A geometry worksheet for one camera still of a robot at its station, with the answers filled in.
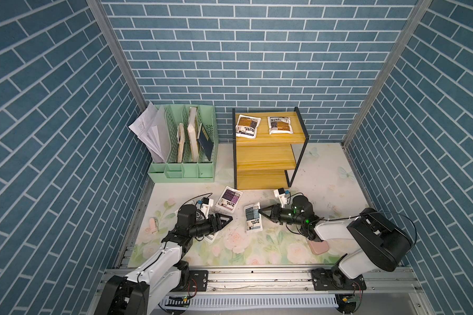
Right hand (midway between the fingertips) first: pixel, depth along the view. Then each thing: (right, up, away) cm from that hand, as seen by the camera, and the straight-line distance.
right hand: (260, 214), depth 81 cm
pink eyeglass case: (+24, -14, -1) cm, 28 cm away
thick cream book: (-31, +37, +10) cm, 49 cm away
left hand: (-11, -3, -2) cm, 12 cm away
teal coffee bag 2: (-22, -11, +2) cm, 25 cm away
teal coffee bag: (-3, -2, +1) cm, 4 cm away
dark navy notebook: (-29, +32, +30) cm, 53 cm away
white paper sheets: (-48, +37, +5) cm, 61 cm away
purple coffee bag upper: (-15, +3, +15) cm, 21 cm away
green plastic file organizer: (-30, +16, +26) cm, 43 cm away
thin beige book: (-38, +33, +13) cm, 51 cm away
